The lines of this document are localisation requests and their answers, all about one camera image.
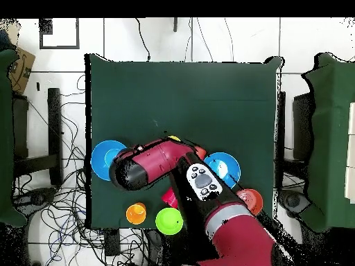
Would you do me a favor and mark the red cup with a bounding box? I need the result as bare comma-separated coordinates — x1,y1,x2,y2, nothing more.
161,186,179,209

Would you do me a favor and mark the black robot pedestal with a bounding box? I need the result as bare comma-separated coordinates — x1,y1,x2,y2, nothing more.
144,229,181,266

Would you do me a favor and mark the black square floor frame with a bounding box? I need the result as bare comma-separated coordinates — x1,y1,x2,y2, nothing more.
39,17,80,50

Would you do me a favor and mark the large blue bowl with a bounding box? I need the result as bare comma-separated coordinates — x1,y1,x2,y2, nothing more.
90,139,128,181
203,152,241,190

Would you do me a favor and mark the grey pedestal foot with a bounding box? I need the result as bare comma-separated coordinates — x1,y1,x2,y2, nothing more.
13,187,58,213
278,189,311,218

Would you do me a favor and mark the black cable with plug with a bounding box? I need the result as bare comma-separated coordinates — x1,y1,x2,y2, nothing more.
135,17,152,62

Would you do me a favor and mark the orange bowl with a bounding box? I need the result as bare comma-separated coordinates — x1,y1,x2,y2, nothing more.
236,188,264,216

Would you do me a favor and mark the cardboard box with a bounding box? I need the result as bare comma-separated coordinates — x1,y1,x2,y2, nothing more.
7,46,36,96

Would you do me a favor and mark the black metal stand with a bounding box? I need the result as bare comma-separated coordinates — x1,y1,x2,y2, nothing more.
12,87,63,186
277,90,315,192

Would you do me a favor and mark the green cloth side table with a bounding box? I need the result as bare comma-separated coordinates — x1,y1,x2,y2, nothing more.
0,48,27,228
302,52,355,233

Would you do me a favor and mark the dark green tablecloth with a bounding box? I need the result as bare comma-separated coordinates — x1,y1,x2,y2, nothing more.
84,53,284,231

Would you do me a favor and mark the light orange cup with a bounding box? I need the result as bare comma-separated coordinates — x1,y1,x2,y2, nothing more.
125,202,147,225

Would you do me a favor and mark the green bowl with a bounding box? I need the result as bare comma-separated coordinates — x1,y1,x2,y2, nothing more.
155,207,184,236

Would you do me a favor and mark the black power strip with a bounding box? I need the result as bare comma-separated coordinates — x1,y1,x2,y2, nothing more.
104,229,122,258

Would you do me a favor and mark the white box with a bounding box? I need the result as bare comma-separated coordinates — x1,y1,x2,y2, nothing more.
344,101,355,204

